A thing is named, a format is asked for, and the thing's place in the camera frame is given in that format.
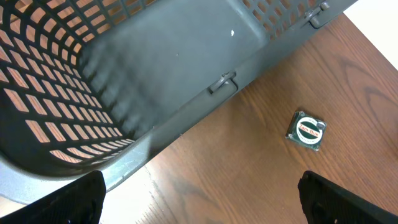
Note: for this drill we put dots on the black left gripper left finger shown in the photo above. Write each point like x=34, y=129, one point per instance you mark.
x=81, y=201

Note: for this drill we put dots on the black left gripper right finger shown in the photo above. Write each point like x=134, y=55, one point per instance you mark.
x=326, y=202

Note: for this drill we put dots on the black round-logo snack packet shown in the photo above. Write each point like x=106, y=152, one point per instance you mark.
x=306, y=131

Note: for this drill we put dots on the dark grey plastic basket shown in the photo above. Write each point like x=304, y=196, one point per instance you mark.
x=107, y=85

